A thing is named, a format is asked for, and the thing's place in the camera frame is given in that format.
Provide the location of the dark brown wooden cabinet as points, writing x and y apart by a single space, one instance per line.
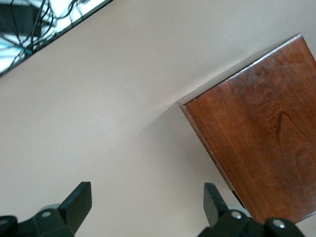
259 135

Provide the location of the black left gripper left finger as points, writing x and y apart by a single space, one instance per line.
74 207

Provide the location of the black power adapter box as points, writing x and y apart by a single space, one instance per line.
17 21

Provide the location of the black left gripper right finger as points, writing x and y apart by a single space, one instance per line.
217 212

